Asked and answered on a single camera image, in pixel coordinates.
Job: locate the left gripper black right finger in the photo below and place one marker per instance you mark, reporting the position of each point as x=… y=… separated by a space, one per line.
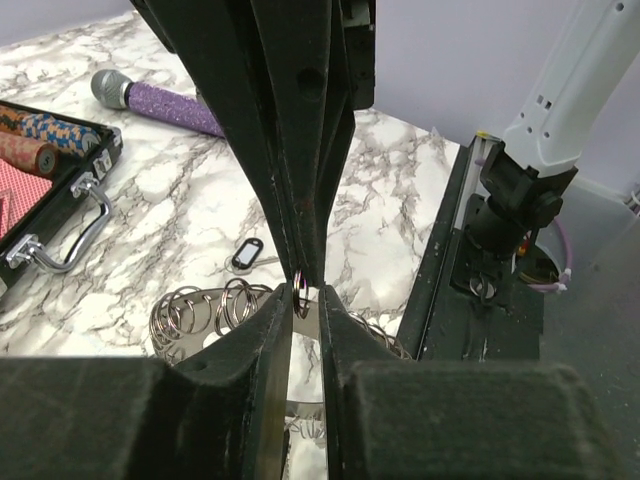
x=389 y=418

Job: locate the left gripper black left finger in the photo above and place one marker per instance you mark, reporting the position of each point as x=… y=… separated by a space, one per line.
x=217 y=415

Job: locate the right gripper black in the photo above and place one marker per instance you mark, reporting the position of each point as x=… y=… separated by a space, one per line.
x=274 y=74

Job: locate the silver disc keyring holder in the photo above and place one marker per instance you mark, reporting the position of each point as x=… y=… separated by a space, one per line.
x=185 y=321

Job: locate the key with black tag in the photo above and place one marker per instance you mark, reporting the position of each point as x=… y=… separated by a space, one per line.
x=247 y=257

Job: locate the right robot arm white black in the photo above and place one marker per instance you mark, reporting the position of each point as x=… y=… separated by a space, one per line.
x=536 y=158

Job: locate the purple glitter toy microphone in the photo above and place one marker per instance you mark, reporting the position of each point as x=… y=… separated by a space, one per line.
x=116 y=91

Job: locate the black poker chip case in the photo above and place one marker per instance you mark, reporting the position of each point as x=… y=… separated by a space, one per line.
x=51 y=164

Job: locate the pink playing card deck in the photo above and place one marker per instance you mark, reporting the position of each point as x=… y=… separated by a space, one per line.
x=20 y=192

